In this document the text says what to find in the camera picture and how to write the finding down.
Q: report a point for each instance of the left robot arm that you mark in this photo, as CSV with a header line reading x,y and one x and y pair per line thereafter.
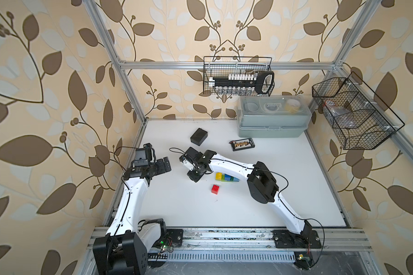
x,y
124,248

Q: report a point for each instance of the black box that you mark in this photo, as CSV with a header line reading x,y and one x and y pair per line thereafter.
x,y
199,137

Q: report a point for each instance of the grey plastic toolbox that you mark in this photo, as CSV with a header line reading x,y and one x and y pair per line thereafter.
x,y
272,117

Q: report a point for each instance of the back wire basket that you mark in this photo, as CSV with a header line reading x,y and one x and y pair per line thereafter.
x,y
218,66

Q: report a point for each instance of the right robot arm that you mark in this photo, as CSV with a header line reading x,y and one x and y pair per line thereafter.
x,y
260,180

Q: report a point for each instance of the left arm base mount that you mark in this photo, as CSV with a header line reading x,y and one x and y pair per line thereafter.
x,y
173,238

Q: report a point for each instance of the red lego brick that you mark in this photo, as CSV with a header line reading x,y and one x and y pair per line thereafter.
x,y
215,189

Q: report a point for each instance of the right wire basket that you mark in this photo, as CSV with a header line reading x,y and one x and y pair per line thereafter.
x,y
360,118

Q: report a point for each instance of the yellow lego brick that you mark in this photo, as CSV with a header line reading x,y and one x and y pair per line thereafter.
x,y
219,177

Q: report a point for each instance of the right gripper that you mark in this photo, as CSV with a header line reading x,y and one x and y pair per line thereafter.
x,y
194,177

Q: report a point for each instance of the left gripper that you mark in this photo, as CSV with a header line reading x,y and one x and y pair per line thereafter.
x,y
163,168

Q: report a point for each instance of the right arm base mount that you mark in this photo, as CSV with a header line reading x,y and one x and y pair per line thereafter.
x,y
284,239

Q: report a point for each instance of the aluminium front rail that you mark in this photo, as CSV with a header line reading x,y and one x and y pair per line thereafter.
x,y
255,245

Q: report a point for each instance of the wire basket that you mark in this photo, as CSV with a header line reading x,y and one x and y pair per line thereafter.
x,y
360,118
218,66

